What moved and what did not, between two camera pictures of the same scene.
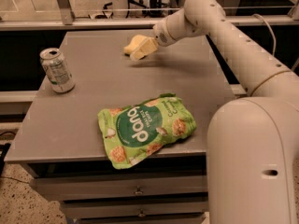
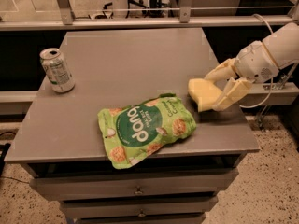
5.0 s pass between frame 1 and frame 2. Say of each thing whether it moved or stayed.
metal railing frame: stayed
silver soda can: stayed
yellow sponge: moved
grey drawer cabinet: stayed
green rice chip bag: stayed
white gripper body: moved
